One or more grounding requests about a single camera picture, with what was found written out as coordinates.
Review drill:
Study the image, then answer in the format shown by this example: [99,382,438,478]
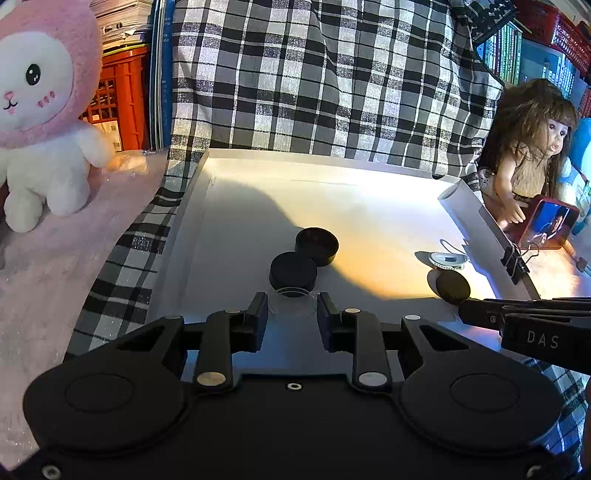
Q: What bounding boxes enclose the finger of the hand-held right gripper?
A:
[505,309,591,324]
[459,298,591,329]

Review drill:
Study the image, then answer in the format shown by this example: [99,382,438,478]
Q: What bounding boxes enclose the white cardboard box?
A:
[147,148,543,384]

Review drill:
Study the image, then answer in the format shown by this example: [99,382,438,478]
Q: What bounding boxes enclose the phone charging cable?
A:
[561,240,591,278]

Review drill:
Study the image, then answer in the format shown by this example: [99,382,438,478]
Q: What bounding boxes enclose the red smartphone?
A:
[517,195,580,251]

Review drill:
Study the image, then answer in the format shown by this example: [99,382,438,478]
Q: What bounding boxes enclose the clear round plastic dish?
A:
[270,286,321,317]

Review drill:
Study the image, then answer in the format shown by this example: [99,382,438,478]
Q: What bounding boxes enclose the stack of paper books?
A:
[90,0,153,49]

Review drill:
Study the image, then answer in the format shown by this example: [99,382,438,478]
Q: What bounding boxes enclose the black white plaid cloth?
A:
[65,0,591,462]

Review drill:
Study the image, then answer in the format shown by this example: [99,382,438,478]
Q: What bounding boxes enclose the upright blue folders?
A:
[148,0,175,149]

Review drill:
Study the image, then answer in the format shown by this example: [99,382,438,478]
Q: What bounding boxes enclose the row of blue books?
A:
[475,18,591,121]

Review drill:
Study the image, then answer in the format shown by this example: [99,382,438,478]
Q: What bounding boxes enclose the black binder clip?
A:
[501,244,541,284]

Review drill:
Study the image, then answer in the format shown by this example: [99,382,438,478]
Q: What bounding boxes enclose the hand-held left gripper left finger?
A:
[111,292,269,393]

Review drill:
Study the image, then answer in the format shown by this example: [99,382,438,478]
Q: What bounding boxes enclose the brown-haired doll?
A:
[478,78,580,232]

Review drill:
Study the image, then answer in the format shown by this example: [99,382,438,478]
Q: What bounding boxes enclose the red plastic crate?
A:
[81,46,153,153]

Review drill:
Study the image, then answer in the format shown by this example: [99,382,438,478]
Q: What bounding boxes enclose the black round lid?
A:
[269,251,318,296]
[295,227,339,267]

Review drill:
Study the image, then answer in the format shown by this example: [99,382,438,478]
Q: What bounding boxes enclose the small white blue clip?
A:
[427,250,470,271]

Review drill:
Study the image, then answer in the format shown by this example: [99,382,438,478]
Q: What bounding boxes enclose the red plastic basket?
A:
[515,0,591,77]

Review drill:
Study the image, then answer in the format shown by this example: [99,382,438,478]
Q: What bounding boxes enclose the pink white rabbit plush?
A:
[0,0,114,234]

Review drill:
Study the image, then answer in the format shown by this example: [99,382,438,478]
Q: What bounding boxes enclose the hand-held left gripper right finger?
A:
[318,292,483,393]

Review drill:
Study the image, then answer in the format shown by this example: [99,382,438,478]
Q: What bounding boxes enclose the pink white bedsheet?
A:
[0,148,169,462]

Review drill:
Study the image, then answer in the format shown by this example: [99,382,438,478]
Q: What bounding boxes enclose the black disc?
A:
[435,269,472,304]

